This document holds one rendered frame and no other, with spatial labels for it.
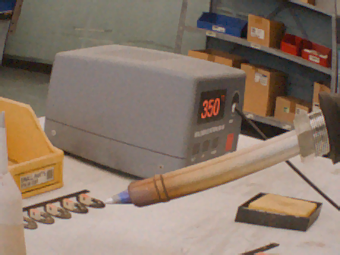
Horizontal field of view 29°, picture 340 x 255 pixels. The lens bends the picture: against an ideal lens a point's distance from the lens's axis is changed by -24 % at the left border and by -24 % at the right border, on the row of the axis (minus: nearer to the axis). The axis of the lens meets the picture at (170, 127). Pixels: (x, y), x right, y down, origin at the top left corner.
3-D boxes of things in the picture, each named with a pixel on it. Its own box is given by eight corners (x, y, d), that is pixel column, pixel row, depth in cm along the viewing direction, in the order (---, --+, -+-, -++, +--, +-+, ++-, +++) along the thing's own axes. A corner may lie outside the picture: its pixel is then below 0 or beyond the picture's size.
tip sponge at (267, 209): (319, 215, 61) (323, 200, 61) (305, 231, 56) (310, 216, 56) (256, 206, 64) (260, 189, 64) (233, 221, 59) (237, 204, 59)
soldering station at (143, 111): (234, 171, 76) (249, 71, 74) (177, 196, 65) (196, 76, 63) (96, 134, 82) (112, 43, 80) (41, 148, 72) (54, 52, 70)
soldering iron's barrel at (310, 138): (138, 225, 22) (332, 157, 22) (118, 177, 22) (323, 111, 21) (142, 212, 24) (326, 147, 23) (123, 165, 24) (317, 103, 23)
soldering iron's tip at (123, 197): (105, 211, 23) (136, 205, 23) (99, 196, 23) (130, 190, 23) (107, 207, 23) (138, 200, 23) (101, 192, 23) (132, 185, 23)
